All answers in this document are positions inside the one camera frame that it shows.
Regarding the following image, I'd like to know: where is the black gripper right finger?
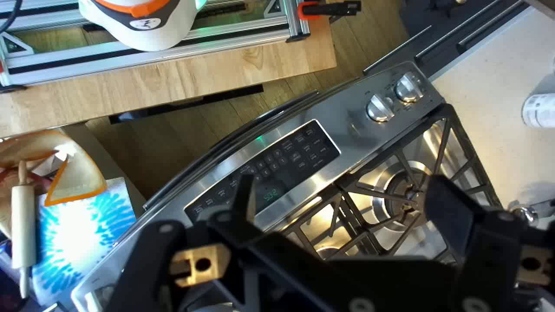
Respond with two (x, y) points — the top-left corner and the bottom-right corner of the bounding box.
(426, 173), (555, 312)

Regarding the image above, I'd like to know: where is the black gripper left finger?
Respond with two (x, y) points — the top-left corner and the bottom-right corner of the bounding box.
(107, 171), (275, 312)

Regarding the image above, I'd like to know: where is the silver stove knob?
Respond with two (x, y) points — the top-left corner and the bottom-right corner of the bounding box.
(395, 71), (427, 107)
(365, 92), (398, 125)

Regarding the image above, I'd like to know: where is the stainless steel gas stove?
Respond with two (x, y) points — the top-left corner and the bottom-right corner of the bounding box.
(68, 59), (506, 312)

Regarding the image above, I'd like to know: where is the blue white patterned cloth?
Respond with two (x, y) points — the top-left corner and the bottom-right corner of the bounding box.
(32, 175), (140, 305)

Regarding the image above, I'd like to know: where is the tan triangular cloth orange trim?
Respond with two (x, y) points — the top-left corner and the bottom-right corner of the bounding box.
(44, 152), (110, 208)

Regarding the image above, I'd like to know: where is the white rolling pin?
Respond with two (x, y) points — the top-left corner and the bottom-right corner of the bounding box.
(9, 159), (39, 301)

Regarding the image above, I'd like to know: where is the light wooden board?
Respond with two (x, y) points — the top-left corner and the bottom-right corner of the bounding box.
(0, 22), (339, 140)

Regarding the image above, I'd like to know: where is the black orange clamp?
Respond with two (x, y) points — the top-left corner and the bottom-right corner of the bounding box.
(299, 0), (363, 21)

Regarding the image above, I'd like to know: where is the aluminium profile frame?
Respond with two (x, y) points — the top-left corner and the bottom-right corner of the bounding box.
(0, 0), (311, 88)

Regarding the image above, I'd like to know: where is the grey drawer with handle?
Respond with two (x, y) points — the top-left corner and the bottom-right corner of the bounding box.
(415, 0), (532, 80)
(363, 0), (506, 76)

